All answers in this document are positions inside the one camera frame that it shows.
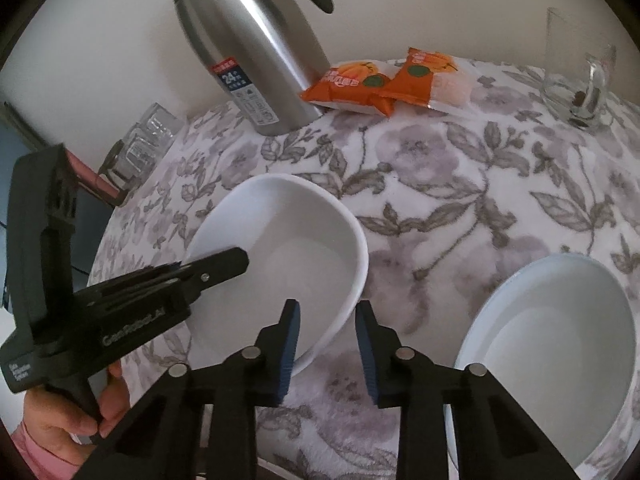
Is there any white square bowl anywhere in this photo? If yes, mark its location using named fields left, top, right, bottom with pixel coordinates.
left=183, top=174, right=369, bottom=374

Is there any pink rolled mat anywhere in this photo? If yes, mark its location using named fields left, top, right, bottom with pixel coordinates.
left=66, top=151, right=122, bottom=207

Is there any clear glass mug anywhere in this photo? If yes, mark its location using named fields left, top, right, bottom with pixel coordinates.
left=540, top=8, right=617, bottom=130

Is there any orange snack packet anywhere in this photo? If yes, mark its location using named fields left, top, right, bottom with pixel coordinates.
left=300, top=48, right=477, bottom=117

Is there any stainless steel thermos jug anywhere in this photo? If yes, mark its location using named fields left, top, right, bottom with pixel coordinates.
left=174, top=0, right=330, bottom=136

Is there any pale blue bowl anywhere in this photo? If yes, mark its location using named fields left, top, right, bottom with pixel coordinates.
left=454, top=254, right=638, bottom=479

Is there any glass teapot black handle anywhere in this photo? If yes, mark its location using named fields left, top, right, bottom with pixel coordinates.
left=98, top=140, right=149, bottom=206

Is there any person's left hand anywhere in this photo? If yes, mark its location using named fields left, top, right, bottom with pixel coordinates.
left=23, top=361, right=130, bottom=466

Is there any upturned drinking glass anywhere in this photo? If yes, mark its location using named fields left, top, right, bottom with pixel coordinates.
left=126, top=103, right=186, bottom=174

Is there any grey floral tablecloth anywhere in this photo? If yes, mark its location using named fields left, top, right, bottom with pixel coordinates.
left=90, top=61, right=639, bottom=479

